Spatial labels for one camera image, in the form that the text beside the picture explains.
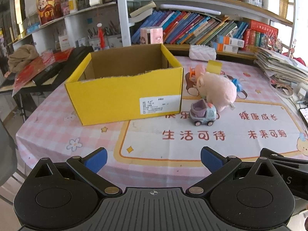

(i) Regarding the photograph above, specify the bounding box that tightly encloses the orange white box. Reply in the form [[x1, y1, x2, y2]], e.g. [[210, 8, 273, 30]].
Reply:
[[210, 42, 238, 53], [217, 35, 245, 48]]

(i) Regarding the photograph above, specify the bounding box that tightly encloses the pink cylindrical pen holder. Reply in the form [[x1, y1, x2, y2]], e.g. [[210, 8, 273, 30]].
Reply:
[[140, 27, 163, 44]]

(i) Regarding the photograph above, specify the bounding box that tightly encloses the yellow tape roll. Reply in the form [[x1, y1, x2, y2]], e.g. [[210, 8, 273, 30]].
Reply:
[[206, 60, 222, 75]]

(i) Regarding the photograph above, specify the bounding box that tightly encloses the red thick dictionary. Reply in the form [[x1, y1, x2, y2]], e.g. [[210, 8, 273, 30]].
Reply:
[[247, 19, 279, 37]]

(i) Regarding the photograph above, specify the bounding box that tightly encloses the orange white box lower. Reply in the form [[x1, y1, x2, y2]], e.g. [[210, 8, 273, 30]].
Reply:
[[210, 42, 238, 53]]

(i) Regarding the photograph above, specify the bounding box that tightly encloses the white quilted handbag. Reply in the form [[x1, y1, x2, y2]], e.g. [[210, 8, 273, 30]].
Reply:
[[188, 45, 217, 62]]

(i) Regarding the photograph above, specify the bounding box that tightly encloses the brown folded cloth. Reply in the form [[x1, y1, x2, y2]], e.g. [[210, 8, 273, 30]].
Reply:
[[8, 44, 39, 74]]

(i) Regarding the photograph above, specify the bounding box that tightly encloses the black keyboard case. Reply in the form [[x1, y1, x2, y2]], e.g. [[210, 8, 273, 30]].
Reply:
[[32, 46, 93, 90]]

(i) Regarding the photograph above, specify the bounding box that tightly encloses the orange white box upper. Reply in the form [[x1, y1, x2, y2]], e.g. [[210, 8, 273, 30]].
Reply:
[[217, 35, 245, 48]]

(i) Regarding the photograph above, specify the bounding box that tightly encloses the fortune god figure box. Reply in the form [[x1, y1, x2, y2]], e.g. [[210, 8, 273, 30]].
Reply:
[[36, 0, 63, 25]]

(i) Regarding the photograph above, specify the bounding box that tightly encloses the pink plush pig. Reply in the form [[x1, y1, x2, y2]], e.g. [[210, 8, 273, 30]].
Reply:
[[196, 72, 237, 112]]

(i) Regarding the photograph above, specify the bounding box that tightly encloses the red plastic bag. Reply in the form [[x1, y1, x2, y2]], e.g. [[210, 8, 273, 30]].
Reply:
[[12, 48, 74, 96]]

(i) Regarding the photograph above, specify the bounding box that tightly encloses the pink handheld fan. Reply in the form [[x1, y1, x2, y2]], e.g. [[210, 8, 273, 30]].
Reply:
[[189, 64, 206, 82]]

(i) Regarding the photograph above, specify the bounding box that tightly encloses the wooden bookshelf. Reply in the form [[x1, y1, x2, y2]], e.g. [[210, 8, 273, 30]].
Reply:
[[117, 0, 295, 46]]

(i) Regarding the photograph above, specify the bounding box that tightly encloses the smartphone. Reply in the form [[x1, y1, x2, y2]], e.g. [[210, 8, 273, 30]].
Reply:
[[298, 107, 308, 128]]

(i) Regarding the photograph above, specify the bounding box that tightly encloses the purple toy truck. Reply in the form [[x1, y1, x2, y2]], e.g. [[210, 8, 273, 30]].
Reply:
[[189, 99, 217, 126]]

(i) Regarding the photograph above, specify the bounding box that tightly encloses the stack of papers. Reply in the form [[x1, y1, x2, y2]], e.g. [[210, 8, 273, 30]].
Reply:
[[254, 47, 307, 84]]

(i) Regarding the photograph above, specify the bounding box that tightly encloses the yellow cardboard box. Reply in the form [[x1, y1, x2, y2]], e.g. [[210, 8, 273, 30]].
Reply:
[[65, 44, 184, 126]]

